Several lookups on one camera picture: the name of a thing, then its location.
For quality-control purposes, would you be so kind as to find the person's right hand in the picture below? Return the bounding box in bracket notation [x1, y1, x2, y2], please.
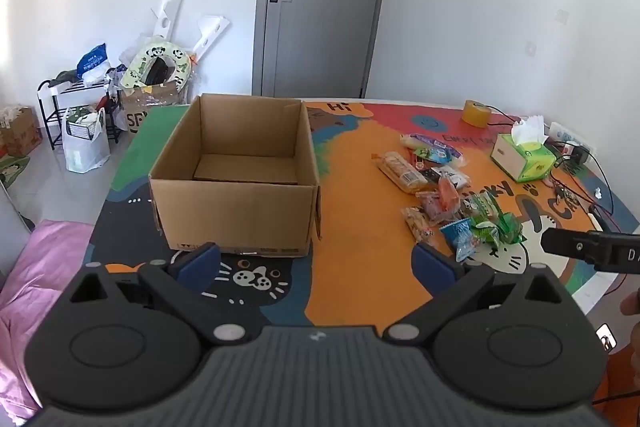
[619, 288, 640, 358]

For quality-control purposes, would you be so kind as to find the green rug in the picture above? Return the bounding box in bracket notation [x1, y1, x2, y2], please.
[0, 154, 31, 188]

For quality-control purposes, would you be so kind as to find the purple bread packet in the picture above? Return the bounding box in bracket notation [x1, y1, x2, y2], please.
[400, 133, 463, 154]

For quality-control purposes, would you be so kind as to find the panda print toilet seat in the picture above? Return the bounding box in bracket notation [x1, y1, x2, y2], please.
[120, 38, 191, 88]

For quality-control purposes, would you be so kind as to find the yellow tape roll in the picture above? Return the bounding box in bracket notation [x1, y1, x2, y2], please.
[461, 99, 492, 128]

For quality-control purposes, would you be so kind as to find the black cable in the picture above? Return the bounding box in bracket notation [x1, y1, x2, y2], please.
[487, 106, 640, 233]

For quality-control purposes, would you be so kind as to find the green tissue box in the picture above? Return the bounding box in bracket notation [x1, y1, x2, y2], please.
[490, 114, 558, 182]

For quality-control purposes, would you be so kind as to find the white plastic bag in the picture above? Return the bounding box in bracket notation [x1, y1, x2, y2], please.
[61, 106, 111, 174]

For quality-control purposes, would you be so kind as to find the short white board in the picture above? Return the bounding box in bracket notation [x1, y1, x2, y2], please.
[187, 14, 231, 64]

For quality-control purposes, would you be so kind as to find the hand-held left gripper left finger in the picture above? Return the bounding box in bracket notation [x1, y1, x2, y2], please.
[67, 241, 261, 348]

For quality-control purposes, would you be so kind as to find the black and white snack packet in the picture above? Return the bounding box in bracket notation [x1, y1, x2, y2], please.
[431, 166, 472, 190]

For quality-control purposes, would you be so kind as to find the green and blue snack packet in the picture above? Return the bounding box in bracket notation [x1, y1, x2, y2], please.
[414, 146, 466, 166]

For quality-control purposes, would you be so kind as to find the smartphone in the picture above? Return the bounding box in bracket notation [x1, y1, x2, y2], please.
[596, 322, 619, 353]

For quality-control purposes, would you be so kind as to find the clear nut snack packet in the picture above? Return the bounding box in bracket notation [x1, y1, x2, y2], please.
[402, 206, 438, 244]

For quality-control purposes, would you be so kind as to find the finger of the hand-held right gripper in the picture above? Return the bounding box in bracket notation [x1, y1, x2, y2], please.
[541, 228, 601, 264]

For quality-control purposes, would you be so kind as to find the grey door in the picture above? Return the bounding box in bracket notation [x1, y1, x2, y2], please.
[252, 0, 396, 100]

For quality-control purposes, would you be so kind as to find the black shoe rack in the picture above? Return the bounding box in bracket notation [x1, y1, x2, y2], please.
[37, 77, 123, 151]

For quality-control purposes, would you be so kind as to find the pink blanket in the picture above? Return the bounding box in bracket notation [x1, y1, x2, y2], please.
[0, 219, 96, 423]

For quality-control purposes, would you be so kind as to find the blue plastic bag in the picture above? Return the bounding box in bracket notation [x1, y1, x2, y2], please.
[76, 43, 110, 80]

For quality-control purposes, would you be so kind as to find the white and green snack packet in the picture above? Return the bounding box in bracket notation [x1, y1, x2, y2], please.
[461, 193, 503, 220]

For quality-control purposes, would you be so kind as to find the taped cardboard box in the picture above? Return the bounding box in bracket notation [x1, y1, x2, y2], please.
[117, 82, 193, 144]

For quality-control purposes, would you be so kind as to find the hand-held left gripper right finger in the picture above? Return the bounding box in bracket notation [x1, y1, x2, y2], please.
[382, 241, 568, 348]

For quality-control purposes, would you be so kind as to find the clear cracker packet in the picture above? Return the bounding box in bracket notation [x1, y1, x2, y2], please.
[376, 152, 430, 195]

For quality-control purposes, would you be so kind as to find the small printed cardboard box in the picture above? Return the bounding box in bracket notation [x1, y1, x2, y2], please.
[0, 106, 43, 158]

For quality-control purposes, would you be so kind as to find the red label orange snack packet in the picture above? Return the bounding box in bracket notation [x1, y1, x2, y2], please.
[417, 176, 462, 224]

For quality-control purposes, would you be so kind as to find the colourful cartoon table mat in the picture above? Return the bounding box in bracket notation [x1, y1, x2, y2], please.
[85, 99, 640, 329]

